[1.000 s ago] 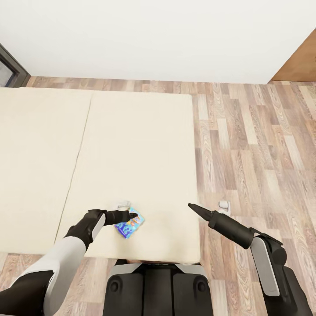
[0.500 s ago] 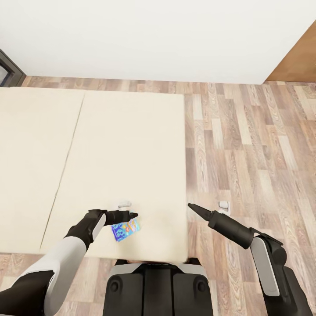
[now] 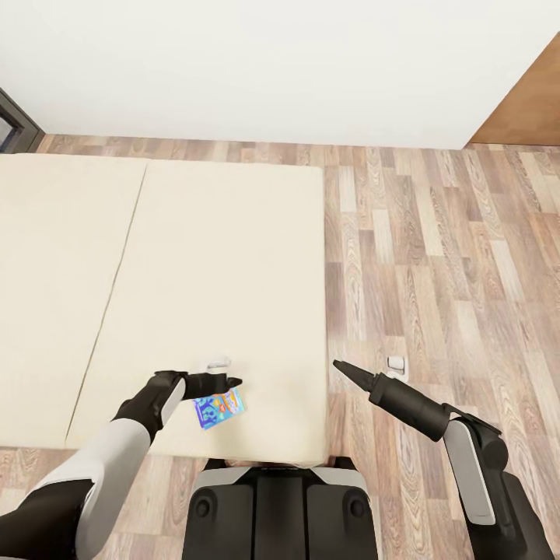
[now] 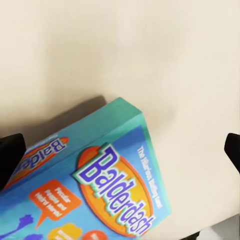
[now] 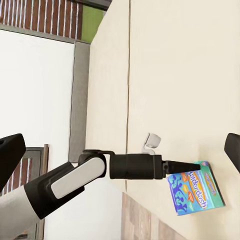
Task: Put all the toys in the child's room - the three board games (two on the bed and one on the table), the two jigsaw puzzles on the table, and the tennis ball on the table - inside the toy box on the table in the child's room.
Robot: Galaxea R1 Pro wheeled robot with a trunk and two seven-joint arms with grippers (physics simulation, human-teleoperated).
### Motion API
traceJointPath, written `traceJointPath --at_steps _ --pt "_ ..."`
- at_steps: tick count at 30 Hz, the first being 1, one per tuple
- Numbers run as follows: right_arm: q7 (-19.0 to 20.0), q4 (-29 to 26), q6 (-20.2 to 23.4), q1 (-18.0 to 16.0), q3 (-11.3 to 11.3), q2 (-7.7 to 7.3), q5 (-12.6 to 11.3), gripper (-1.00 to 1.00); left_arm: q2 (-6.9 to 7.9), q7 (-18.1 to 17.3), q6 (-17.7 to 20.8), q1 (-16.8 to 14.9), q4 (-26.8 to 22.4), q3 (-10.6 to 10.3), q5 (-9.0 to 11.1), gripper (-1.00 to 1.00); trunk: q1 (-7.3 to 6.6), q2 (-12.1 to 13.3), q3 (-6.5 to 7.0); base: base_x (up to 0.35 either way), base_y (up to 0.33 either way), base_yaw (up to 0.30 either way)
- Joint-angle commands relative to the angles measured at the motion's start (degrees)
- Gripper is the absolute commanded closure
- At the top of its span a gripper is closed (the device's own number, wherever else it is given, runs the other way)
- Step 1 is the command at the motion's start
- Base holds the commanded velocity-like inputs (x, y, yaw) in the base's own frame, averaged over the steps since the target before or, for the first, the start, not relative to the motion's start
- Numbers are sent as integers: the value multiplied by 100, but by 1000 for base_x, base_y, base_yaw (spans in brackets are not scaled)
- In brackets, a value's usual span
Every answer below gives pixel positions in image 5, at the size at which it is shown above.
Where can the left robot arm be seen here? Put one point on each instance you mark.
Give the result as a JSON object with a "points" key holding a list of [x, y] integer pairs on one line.
{"points": [[28, 204]]}

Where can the door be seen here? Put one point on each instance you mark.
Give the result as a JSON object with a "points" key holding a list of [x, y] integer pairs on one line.
{"points": [[59, 20]]}

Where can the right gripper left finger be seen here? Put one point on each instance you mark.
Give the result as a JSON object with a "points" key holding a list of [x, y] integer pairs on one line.
{"points": [[12, 150]]}

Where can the fixed window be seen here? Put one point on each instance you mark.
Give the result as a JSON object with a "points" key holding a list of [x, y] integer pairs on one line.
{"points": [[32, 165]]}

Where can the board game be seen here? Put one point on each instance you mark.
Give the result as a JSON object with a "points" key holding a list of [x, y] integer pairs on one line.
{"points": [[194, 191]]}

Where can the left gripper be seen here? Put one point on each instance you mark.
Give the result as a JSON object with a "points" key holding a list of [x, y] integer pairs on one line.
{"points": [[145, 166]]}

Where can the bed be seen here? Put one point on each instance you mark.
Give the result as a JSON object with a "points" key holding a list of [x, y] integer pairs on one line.
{"points": [[172, 68]]}

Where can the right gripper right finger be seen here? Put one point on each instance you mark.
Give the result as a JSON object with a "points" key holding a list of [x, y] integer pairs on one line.
{"points": [[232, 149]]}

